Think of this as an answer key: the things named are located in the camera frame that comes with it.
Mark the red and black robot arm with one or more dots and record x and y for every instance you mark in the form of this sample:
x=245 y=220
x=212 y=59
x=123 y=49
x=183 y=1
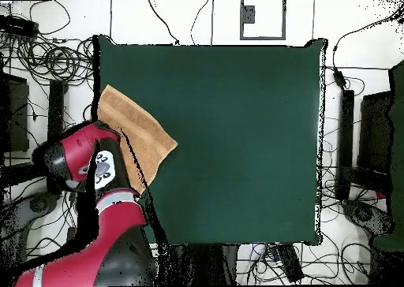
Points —
x=104 y=230

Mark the orange terry towel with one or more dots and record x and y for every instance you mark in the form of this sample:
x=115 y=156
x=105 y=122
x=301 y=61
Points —
x=142 y=135

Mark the black power strip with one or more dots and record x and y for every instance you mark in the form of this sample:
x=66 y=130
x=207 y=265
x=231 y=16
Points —
x=19 y=26
x=290 y=261

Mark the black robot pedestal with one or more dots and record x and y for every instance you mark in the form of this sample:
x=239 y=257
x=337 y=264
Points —
x=208 y=265

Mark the black furniture panel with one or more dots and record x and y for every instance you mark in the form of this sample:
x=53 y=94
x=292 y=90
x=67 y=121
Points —
x=15 y=116
x=375 y=132

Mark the dark grey block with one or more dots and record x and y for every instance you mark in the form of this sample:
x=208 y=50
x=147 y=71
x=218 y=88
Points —
x=249 y=15

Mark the black power adapter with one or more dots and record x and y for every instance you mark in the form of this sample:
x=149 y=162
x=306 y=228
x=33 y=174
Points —
x=339 y=79

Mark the green hanging cloth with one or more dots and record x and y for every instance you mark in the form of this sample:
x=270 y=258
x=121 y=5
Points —
x=397 y=142

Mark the dark green table cloth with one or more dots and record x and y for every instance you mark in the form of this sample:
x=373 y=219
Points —
x=236 y=126

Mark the black stand bar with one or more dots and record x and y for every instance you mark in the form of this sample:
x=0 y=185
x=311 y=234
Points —
x=345 y=142
x=55 y=110

